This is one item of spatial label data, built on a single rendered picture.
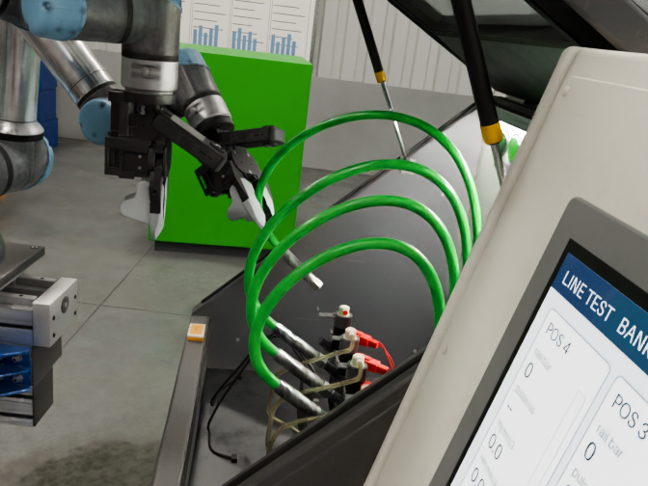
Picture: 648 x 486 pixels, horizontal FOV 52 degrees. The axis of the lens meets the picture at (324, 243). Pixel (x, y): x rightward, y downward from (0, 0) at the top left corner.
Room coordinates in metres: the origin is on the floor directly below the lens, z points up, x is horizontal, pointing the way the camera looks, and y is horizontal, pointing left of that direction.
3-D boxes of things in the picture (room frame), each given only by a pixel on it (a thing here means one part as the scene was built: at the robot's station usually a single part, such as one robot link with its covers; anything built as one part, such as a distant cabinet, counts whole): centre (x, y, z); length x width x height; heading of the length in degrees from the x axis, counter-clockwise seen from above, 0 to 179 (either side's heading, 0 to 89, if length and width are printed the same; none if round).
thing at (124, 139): (0.92, 0.27, 1.37); 0.09 x 0.08 x 0.12; 97
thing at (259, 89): (4.56, 0.73, 0.65); 0.95 x 0.86 x 1.30; 98
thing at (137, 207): (0.90, 0.26, 1.26); 0.06 x 0.03 x 0.09; 97
